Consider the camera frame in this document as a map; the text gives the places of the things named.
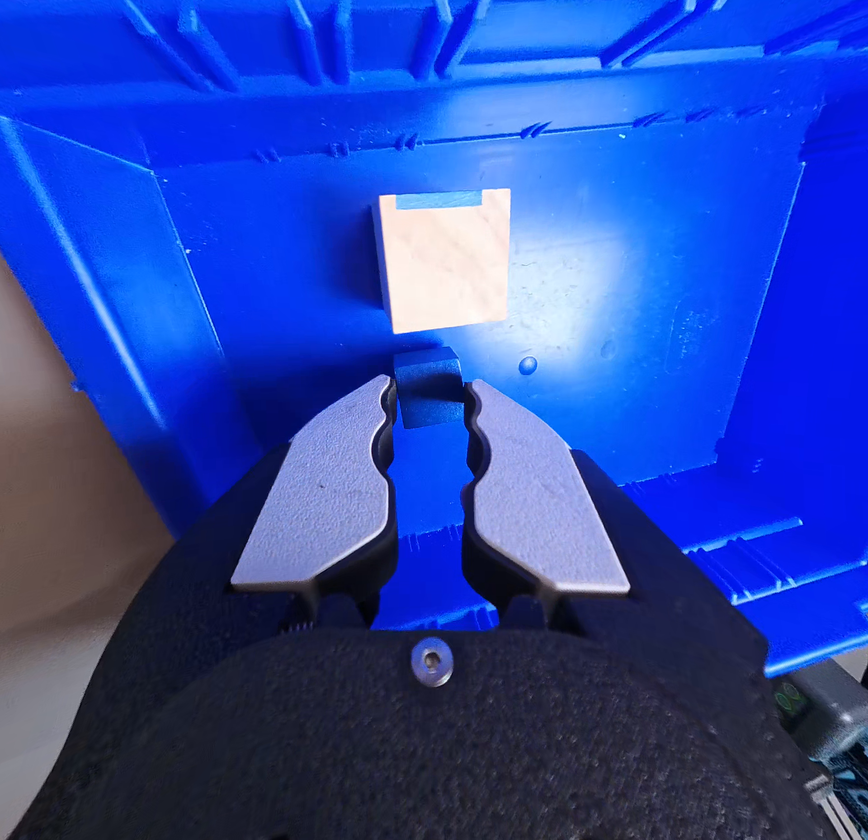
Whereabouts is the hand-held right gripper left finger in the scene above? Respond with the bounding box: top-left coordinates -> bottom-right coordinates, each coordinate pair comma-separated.
230,374 -> 401,625

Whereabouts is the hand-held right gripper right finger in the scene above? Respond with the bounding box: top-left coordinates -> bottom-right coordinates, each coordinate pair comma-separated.
461,379 -> 632,614

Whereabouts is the teal patterned strap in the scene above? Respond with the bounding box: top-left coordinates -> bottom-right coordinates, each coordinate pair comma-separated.
803,738 -> 868,840

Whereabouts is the grey desk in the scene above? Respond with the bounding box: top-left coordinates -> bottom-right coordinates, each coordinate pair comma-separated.
0,253 -> 179,827

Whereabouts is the grey device with green label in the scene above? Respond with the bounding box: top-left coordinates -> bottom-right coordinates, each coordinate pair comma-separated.
773,657 -> 868,770

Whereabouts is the blue plastic bin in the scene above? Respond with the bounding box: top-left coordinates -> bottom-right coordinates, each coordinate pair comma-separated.
0,0 -> 868,680

